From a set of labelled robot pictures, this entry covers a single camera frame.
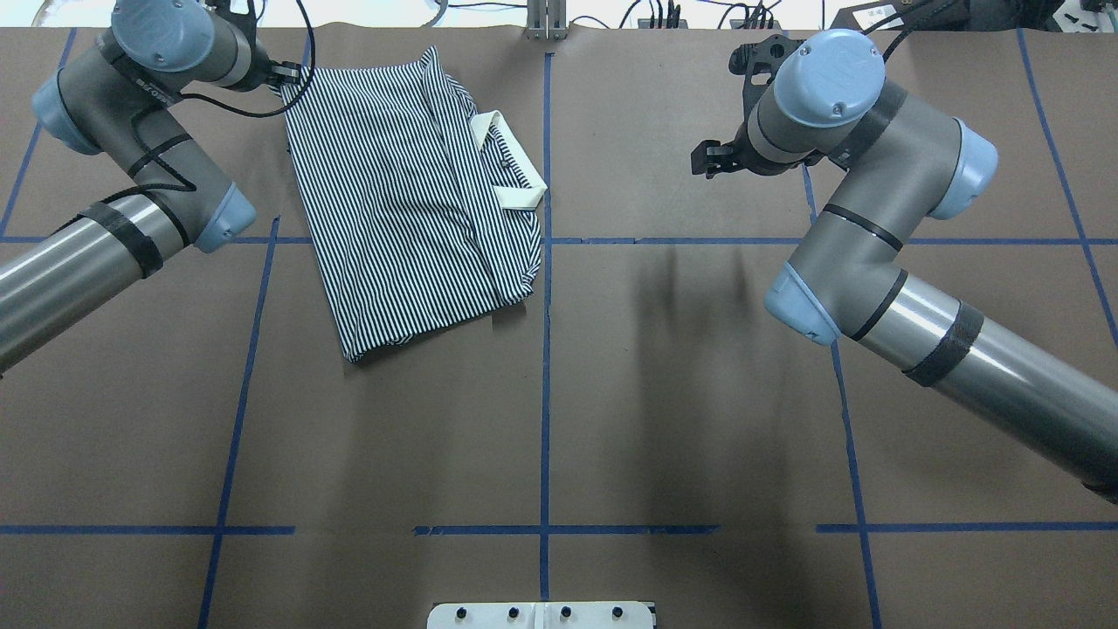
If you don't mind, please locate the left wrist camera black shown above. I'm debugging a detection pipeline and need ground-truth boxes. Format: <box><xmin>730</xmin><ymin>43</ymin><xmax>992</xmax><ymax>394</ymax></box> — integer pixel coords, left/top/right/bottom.
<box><xmin>203</xmin><ymin>0</ymin><xmax>259</xmax><ymax>34</ymax></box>

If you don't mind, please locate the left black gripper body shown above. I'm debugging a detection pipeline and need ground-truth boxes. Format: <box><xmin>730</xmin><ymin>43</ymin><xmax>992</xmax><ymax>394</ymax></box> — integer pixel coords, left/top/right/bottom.
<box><xmin>249</xmin><ymin>53</ymin><xmax>313</xmax><ymax>90</ymax></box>

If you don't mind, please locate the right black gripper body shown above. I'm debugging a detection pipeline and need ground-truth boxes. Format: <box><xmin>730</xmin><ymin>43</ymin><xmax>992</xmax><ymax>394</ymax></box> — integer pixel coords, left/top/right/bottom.
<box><xmin>690</xmin><ymin>131</ymin><xmax>762</xmax><ymax>179</ymax></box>

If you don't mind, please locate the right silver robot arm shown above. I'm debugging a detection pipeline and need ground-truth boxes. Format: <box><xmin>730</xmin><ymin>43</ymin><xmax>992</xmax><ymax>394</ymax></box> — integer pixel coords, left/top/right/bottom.
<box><xmin>690</xmin><ymin>29</ymin><xmax>1117</xmax><ymax>502</ymax></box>

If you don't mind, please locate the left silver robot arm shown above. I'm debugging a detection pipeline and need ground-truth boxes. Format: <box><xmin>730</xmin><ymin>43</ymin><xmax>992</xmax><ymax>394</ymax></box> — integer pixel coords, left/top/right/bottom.
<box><xmin>1</xmin><ymin>1</ymin><xmax>316</xmax><ymax>370</ymax></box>

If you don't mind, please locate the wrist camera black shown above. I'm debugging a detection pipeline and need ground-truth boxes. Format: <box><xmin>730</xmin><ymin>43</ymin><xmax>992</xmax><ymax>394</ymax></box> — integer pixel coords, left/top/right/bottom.
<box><xmin>728</xmin><ymin>34</ymin><xmax>805</xmax><ymax>118</ymax></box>
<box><xmin>203</xmin><ymin>0</ymin><xmax>259</xmax><ymax>34</ymax></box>

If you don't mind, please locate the black desktop box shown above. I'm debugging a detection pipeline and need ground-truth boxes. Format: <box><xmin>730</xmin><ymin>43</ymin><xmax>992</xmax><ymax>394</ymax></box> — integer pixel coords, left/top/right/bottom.
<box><xmin>825</xmin><ymin>1</ymin><xmax>972</xmax><ymax>32</ymax></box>

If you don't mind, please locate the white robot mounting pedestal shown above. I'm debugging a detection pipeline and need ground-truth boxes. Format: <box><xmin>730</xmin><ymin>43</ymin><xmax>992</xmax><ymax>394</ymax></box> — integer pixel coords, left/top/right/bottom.
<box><xmin>426</xmin><ymin>600</ymin><xmax>659</xmax><ymax>628</ymax></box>

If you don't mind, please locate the aluminium frame post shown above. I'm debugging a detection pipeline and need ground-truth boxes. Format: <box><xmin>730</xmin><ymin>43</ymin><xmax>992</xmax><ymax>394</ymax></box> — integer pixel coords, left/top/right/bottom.
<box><xmin>524</xmin><ymin>0</ymin><xmax>569</xmax><ymax>41</ymax></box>

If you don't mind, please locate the striped polo shirt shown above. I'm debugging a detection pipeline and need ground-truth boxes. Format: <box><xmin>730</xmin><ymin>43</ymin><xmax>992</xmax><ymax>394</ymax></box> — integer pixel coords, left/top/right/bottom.
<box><xmin>282</xmin><ymin>48</ymin><xmax>547</xmax><ymax>363</ymax></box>

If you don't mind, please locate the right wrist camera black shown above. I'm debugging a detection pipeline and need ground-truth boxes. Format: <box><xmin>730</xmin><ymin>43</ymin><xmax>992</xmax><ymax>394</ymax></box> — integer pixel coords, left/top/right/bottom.
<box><xmin>728</xmin><ymin>34</ymin><xmax>805</xmax><ymax>118</ymax></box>

